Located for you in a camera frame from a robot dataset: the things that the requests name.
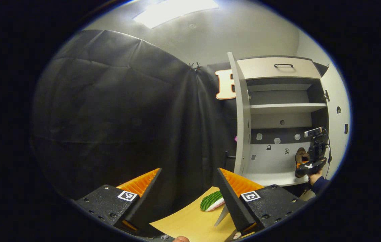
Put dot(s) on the black metal clip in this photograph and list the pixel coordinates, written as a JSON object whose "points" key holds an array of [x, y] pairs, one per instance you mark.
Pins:
{"points": [[198, 66], [192, 66]]}

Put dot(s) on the white cabinet shelf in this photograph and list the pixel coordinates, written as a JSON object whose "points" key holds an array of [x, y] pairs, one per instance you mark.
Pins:
{"points": [[284, 108]]}

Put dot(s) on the metal door hinge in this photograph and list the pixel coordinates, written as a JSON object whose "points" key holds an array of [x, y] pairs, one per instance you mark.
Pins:
{"points": [[326, 95]]}

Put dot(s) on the white shoe cabinet door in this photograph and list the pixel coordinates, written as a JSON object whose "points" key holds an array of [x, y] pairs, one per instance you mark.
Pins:
{"points": [[340, 94], [242, 117]]}

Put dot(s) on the black backdrop cloth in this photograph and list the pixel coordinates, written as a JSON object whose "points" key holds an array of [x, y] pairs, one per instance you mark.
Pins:
{"points": [[110, 117]]}

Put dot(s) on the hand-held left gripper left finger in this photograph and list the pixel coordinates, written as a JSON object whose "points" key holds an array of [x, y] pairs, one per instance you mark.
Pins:
{"points": [[145, 201]]}

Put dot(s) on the brown fuzzy shoe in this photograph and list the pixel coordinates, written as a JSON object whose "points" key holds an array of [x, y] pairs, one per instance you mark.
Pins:
{"points": [[301, 155]]}

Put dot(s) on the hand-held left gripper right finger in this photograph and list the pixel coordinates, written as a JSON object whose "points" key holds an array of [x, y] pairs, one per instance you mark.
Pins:
{"points": [[232, 201]]}

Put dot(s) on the green watermelon slice toy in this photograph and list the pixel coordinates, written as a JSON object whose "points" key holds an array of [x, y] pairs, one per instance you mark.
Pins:
{"points": [[210, 201]]}

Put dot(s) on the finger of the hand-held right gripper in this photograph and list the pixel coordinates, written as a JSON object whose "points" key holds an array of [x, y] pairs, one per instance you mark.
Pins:
{"points": [[311, 169]]}

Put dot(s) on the white cabinet drawer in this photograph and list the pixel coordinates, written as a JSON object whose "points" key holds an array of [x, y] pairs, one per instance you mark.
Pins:
{"points": [[261, 69]]}

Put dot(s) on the white shoe cabinet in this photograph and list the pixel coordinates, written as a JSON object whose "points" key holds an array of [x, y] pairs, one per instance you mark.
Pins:
{"points": [[278, 97]]}

